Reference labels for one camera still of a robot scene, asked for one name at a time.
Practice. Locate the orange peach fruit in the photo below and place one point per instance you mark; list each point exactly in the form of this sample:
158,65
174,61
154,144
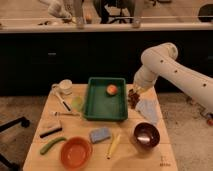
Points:
112,89

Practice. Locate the white black-tipped marker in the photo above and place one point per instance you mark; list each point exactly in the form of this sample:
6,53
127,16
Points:
62,101

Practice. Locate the green plastic tray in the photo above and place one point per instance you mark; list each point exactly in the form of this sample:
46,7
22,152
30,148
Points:
100,106

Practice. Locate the black and wood eraser block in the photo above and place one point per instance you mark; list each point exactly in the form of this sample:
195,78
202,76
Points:
50,128

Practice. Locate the green cucumber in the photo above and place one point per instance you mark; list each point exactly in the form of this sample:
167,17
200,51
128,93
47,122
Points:
50,144

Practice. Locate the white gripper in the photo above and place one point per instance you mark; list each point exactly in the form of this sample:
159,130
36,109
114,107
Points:
138,90

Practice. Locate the red-orange bowl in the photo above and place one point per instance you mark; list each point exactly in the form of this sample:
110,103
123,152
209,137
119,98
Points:
75,153

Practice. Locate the light blue cloth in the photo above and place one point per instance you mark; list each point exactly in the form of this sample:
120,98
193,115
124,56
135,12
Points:
147,108

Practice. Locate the white mug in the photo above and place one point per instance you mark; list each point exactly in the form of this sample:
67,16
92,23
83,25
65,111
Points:
64,86

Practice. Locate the silver fork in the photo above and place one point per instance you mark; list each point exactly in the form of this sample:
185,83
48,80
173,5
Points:
67,114

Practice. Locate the blue sponge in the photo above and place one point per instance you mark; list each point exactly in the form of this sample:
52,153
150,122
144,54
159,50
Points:
99,135

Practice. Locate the dark brown bowl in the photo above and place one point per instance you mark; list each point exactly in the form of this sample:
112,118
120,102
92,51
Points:
146,135

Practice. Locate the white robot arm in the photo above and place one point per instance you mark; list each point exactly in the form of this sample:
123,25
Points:
161,61

